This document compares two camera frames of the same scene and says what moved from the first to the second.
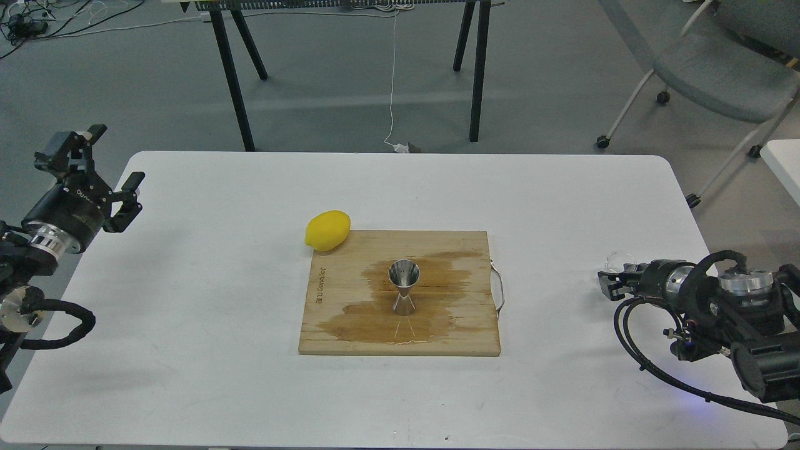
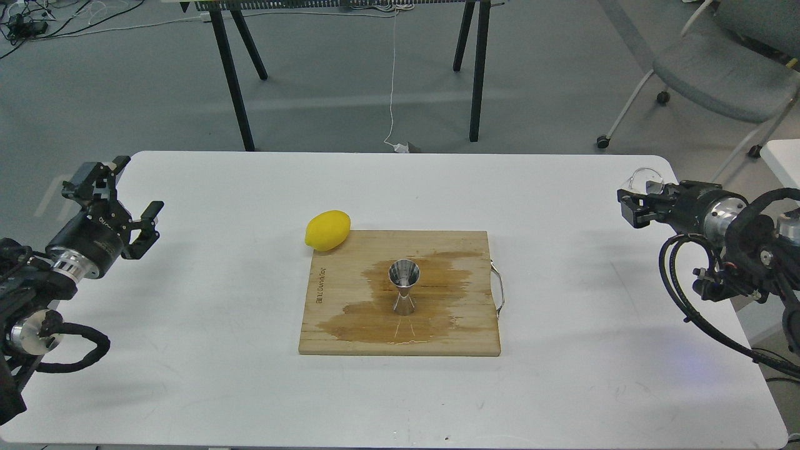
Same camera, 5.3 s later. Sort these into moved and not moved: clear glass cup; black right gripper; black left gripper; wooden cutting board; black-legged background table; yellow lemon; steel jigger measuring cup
Moved: clear glass cup; black left gripper; black right gripper
Not moved: wooden cutting board; black-legged background table; steel jigger measuring cup; yellow lemon
